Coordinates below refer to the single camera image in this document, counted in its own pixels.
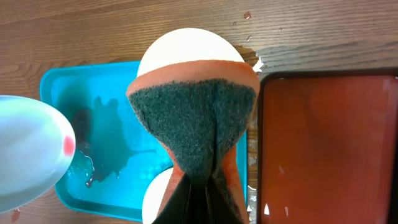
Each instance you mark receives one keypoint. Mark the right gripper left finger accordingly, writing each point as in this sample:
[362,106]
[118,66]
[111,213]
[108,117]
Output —
[182,205]

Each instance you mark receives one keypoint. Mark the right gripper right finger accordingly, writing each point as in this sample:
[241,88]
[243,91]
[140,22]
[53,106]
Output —
[217,209]

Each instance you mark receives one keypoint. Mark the light blue plate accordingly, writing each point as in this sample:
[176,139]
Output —
[37,147]

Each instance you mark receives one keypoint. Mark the green rimmed plate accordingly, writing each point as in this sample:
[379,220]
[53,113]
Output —
[185,45]
[154,195]

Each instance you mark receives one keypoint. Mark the teal plastic tray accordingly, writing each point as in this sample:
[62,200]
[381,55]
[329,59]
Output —
[115,158]

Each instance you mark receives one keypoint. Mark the black red rectangular tray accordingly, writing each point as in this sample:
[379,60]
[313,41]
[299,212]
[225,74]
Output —
[328,147]

